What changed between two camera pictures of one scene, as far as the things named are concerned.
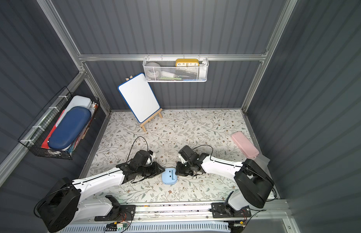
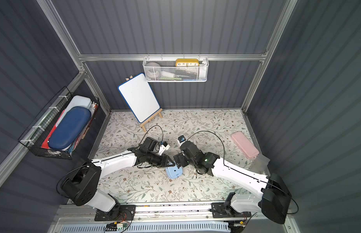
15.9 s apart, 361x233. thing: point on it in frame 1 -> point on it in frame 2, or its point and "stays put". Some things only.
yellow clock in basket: (186, 62) stays put
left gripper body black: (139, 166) -> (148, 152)
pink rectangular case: (245, 144) stays put
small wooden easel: (142, 125) stays put
